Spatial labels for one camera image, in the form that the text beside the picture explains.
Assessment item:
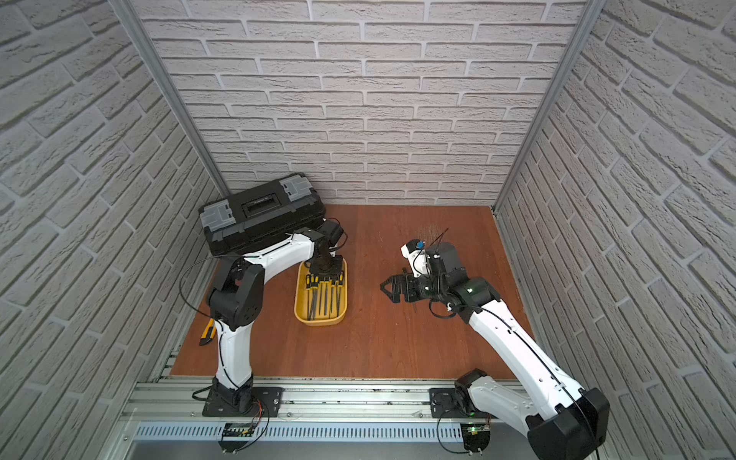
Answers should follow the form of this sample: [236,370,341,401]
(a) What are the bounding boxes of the black plastic toolbox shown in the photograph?
[199,172,326,256]

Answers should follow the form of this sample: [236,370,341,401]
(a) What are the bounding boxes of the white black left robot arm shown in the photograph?
[208,220,344,391]

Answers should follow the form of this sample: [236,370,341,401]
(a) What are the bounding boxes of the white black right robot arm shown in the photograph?
[381,240,611,459]

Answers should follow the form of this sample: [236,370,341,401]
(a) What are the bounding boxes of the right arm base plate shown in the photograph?
[429,388,482,419]

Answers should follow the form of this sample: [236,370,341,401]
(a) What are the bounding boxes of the left controller board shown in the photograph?
[218,423,260,453]

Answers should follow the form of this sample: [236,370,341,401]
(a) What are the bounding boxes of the orange handled pliers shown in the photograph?
[199,318,217,346]

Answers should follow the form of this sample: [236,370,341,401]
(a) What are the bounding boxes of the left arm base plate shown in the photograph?
[202,386,284,418]

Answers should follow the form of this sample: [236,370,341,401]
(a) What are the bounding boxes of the yellow plastic tray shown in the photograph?
[294,256,349,327]

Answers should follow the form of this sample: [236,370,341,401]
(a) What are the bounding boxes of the aluminium front rail frame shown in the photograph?
[103,378,530,459]

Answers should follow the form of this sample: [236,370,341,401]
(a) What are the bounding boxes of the controller board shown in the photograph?
[460,424,491,455]
[218,423,260,453]

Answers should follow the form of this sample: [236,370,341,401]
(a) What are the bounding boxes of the right controller board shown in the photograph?
[460,424,491,455]

